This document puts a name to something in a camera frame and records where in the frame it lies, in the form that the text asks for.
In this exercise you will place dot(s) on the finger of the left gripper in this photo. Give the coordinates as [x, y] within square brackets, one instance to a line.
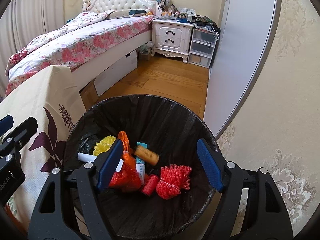
[18, 138]
[6, 123]

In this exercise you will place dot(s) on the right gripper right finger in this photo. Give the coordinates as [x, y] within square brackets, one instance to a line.
[266, 216]

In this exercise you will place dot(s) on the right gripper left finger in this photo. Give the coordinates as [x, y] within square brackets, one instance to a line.
[54, 217]

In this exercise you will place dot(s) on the yellow mesh ball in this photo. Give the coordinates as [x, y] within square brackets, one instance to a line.
[104, 145]

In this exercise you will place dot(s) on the red plastic bag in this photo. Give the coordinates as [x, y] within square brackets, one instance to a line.
[127, 179]

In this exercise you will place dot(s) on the white blue toothpaste tube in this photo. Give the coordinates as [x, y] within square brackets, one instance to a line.
[140, 167]

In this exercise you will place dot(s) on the red bottle black cap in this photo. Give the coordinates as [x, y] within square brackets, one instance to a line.
[150, 186]

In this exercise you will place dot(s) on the yellow can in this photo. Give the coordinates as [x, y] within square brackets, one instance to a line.
[147, 155]

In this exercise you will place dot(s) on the black lined trash bin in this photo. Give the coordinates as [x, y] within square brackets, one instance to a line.
[170, 130]

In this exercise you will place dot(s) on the orange plastic bag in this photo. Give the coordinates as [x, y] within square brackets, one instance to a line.
[129, 160]

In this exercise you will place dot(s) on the floral beige bed cover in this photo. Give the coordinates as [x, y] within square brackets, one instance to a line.
[51, 97]

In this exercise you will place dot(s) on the red mesh ball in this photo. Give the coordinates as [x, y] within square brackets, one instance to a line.
[173, 179]

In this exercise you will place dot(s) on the floral duvet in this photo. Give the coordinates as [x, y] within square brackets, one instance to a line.
[82, 20]

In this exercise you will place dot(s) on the white storage box under bed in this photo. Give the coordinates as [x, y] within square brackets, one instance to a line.
[115, 72]

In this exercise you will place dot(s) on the beige curtain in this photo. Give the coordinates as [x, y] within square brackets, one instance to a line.
[24, 20]

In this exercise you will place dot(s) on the white nightstand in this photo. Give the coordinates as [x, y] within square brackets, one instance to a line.
[171, 38]

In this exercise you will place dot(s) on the white tufted bed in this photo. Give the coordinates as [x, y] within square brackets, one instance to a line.
[90, 50]

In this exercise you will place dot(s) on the plastic drawer unit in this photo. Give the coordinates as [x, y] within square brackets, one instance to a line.
[202, 46]

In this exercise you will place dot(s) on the white sliding wardrobe door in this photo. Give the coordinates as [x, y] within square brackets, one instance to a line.
[247, 31]

